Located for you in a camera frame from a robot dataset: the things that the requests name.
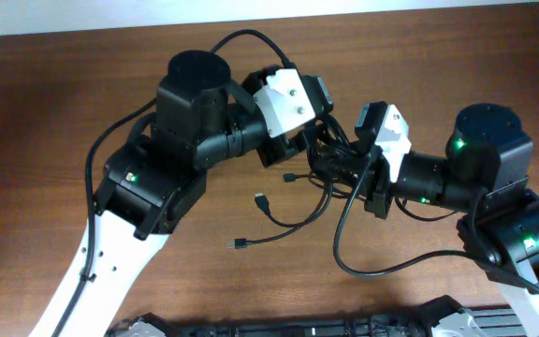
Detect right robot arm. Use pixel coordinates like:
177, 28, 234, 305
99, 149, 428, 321
309, 102, 539, 336

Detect left camera cable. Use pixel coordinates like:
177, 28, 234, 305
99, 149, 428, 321
49, 28, 297, 337

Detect thin black USB cable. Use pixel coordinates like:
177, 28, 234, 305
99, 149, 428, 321
226, 180, 335, 250

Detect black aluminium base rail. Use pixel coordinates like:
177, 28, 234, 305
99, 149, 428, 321
106, 295, 527, 337

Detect thick black USB cable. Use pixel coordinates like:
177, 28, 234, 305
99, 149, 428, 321
282, 114, 373, 200

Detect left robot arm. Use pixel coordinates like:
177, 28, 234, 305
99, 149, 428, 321
33, 50, 333, 336

